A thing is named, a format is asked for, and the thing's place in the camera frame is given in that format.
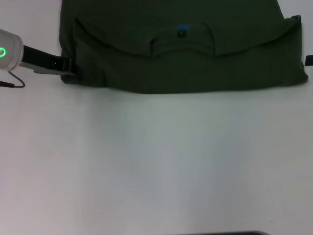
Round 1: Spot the dark green FREE t-shirt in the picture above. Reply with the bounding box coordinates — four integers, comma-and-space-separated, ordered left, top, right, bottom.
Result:
59, 0, 310, 95

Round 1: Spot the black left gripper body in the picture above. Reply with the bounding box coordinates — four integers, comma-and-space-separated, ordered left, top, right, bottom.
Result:
20, 45, 72, 75

